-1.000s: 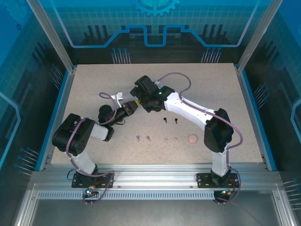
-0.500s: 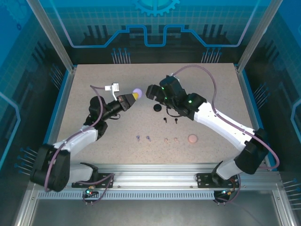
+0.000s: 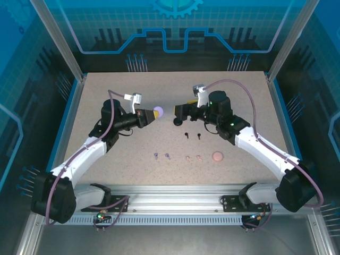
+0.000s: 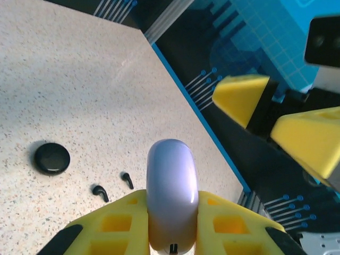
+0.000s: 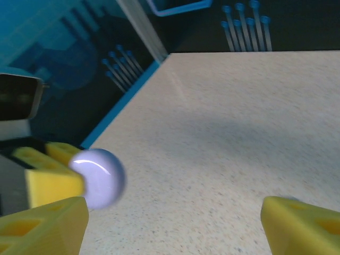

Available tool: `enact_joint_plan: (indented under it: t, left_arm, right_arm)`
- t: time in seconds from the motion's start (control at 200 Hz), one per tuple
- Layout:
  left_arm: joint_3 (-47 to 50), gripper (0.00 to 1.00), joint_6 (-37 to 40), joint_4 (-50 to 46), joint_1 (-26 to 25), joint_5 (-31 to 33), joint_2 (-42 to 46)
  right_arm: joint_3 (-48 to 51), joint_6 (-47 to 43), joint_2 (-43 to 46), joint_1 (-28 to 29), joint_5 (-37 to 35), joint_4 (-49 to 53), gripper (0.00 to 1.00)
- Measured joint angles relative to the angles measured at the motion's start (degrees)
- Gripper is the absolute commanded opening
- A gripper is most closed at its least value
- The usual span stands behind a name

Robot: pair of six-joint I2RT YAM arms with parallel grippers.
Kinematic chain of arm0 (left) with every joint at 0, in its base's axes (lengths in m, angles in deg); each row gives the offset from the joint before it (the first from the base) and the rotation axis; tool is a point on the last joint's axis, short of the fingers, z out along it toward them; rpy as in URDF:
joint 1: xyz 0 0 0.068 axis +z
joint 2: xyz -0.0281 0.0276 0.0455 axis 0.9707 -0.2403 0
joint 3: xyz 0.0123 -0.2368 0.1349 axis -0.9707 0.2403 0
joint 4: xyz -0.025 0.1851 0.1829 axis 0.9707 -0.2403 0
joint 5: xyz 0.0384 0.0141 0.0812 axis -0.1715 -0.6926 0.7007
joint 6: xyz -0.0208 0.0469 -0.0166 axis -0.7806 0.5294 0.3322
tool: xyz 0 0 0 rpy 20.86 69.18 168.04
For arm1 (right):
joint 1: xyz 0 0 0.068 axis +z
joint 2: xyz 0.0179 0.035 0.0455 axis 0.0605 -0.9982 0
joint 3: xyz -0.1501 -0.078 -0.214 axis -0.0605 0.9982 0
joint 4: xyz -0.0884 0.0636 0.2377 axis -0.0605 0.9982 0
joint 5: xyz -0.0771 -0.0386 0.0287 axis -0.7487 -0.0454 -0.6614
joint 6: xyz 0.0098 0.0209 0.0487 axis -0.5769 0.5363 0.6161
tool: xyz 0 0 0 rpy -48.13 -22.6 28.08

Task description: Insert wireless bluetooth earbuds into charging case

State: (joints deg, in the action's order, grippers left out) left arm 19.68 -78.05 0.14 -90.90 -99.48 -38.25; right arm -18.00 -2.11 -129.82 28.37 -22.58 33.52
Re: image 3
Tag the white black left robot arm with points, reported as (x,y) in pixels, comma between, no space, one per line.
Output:
(85,159)

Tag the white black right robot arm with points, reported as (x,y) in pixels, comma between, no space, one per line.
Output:
(260,152)

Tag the aluminium side rail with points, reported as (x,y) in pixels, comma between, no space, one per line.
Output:
(73,119)
(285,132)

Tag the blue table edge strip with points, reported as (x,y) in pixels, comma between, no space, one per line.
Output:
(67,119)
(292,132)

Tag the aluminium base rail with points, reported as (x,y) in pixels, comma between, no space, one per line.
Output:
(172,196)

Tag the pink earbud charging case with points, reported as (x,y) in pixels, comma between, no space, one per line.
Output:
(217,156)

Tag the grey metal tray panel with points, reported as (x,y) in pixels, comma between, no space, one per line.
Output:
(170,241)

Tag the purple earbud charging case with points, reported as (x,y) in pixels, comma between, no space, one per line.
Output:
(160,110)

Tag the aluminium frame post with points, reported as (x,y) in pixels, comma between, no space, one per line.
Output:
(292,37)
(58,40)

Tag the small LED connector board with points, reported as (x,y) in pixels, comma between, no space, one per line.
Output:
(255,217)
(101,216)

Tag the black earbud charging case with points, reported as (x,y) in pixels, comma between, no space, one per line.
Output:
(177,122)

